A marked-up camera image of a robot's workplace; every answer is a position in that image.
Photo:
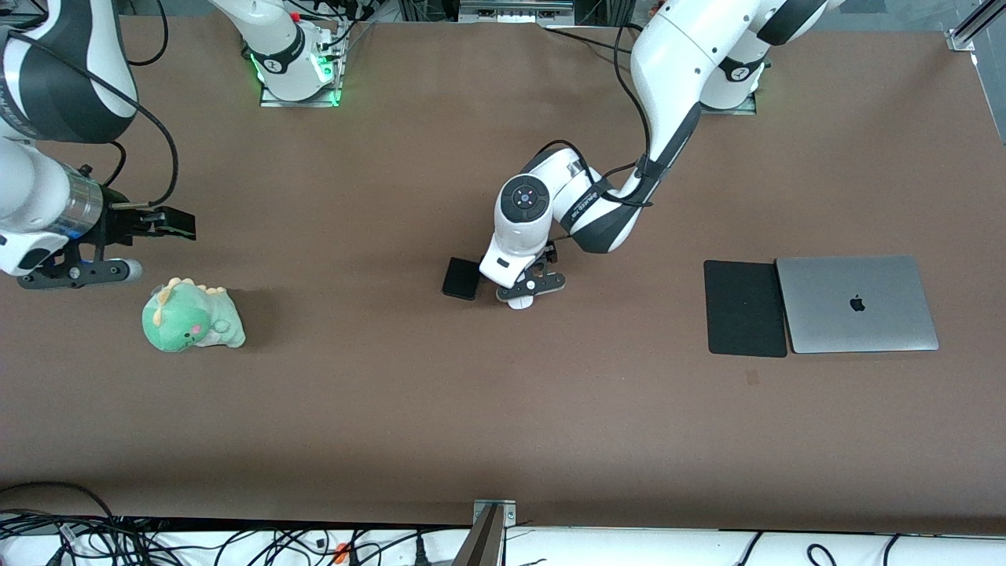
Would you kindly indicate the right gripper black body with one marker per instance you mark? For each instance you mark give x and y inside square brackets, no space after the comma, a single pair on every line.
[118,223]

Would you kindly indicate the black smartphone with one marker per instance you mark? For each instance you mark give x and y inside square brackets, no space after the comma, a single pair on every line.
[461,279]

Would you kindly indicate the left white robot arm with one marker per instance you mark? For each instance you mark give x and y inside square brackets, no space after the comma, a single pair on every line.
[668,71]

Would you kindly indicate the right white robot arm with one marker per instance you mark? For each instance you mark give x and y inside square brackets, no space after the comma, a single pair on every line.
[31,196]

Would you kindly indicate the black mouse pad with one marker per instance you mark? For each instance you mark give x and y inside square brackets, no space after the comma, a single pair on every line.
[743,310]

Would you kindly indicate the green dinosaur plush toy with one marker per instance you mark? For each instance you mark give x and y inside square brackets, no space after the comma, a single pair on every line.
[185,318]

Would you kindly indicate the dark equipment rack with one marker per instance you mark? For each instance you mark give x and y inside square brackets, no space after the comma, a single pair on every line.
[601,8]
[428,8]

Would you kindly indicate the silver laptop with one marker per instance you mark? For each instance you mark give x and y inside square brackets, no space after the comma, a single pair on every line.
[833,314]

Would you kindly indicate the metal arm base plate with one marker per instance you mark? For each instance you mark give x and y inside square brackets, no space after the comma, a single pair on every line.
[299,104]
[727,112]

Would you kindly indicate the aluminium rail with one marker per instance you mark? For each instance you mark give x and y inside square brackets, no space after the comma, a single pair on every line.
[515,9]

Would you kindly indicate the metal post with bracket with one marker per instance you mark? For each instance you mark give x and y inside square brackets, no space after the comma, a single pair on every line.
[483,542]

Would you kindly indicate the aluminium frame profile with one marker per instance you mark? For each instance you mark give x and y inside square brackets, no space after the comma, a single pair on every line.
[974,23]

